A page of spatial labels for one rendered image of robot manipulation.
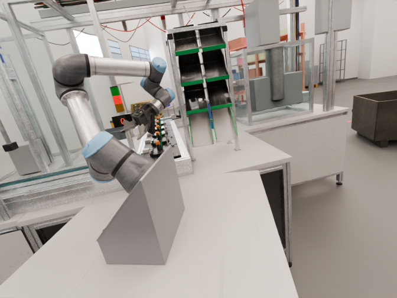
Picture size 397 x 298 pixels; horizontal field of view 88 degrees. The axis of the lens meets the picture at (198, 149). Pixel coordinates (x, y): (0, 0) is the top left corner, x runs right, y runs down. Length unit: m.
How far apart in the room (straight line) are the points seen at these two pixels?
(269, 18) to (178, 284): 2.08
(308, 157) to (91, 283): 2.10
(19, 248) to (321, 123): 2.47
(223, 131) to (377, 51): 12.18
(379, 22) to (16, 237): 13.35
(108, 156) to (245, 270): 0.55
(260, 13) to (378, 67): 11.39
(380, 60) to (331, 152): 10.95
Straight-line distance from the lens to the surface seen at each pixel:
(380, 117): 3.84
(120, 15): 2.40
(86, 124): 0.98
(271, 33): 2.22
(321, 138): 2.42
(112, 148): 0.76
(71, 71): 1.02
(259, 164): 1.23
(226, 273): 0.67
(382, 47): 13.32
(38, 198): 1.40
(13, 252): 1.56
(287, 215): 1.53
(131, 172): 0.73
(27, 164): 2.19
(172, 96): 1.19
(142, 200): 0.60
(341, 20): 2.48
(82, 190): 1.30
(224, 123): 1.35
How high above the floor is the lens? 1.38
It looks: 19 degrees down
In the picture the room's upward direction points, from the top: 10 degrees counter-clockwise
